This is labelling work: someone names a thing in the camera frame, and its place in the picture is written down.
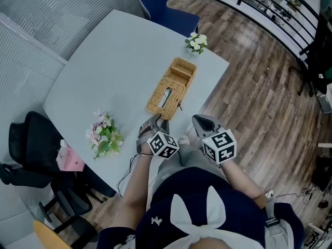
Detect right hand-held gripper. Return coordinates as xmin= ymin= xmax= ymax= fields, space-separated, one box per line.
xmin=191 ymin=114 xmax=238 ymax=165

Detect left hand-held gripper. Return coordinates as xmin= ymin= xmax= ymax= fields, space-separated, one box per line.
xmin=136 ymin=114 xmax=180 ymax=160

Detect woven wicker box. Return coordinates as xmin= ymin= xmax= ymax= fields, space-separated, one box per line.
xmin=145 ymin=57 xmax=198 ymax=121

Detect person's left forearm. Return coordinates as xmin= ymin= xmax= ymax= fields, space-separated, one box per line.
xmin=107 ymin=151 xmax=156 ymax=234

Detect person's right forearm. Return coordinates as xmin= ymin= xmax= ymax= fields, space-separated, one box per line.
xmin=220 ymin=161 xmax=268 ymax=209

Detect white tissue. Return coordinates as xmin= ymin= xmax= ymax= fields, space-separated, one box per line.
xmin=157 ymin=87 xmax=177 ymax=109

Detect grey shorts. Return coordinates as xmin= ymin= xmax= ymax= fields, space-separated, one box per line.
xmin=146 ymin=139 xmax=229 ymax=212

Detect pink flower bouquet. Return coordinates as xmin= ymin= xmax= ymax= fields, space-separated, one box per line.
xmin=85 ymin=108 xmax=125 ymax=160

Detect navy top with white bow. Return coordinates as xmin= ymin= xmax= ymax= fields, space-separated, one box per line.
xmin=96 ymin=166 xmax=306 ymax=249

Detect white flower pot plant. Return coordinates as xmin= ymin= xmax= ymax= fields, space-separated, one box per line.
xmin=184 ymin=32 xmax=209 ymax=55

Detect pink paper bag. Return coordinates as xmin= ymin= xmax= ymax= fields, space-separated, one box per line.
xmin=55 ymin=139 xmax=85 ymax=172

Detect blue chair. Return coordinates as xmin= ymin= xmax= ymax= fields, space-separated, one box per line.
xmin=137 ymin=0 xmax=201 ymax=38

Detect black office chair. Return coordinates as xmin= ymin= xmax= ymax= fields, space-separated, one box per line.
xmin=0 ymin=110 xmax=117 ymax=241

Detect black metal railing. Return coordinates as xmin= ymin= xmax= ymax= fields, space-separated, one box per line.
xmin=196 ymin=0 xmax=324 ymax=63

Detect yellow wooden stool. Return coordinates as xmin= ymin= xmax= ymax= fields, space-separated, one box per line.
xmin=33 ymin=219 xmax=74 ymax=249

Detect black cable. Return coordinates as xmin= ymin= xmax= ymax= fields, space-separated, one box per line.
xmin=116 ymin=153 xmax=153 ymax=199

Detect grey arm strap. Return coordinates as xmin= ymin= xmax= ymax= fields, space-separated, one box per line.
xmin=264 ymin=189 xmax=282 ymax=237

